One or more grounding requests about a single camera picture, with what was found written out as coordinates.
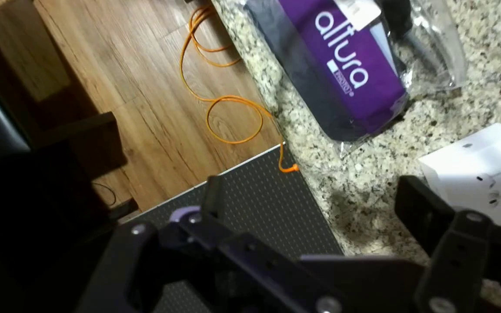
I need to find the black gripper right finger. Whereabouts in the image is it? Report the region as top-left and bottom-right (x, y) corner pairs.
(395, 175), (501, 313)

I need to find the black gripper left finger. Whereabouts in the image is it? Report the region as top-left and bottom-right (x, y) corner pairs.
(75, 175), (247, 313)

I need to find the small white cardboard box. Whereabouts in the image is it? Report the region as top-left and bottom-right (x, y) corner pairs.
(418, 121), (501, 228)

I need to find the plastic bag purple altura card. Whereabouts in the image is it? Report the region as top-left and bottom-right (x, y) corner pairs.
(244, 0), (470, 144)

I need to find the grey perforated board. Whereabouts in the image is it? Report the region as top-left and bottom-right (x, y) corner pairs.
(118, 142), (344, 313)

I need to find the dark wooden furniture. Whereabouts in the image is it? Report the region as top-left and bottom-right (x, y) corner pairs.
(0, 0), (131, 181)

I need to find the orange cable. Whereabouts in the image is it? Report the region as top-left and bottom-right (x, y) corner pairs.
(179, 0), (301, 177)

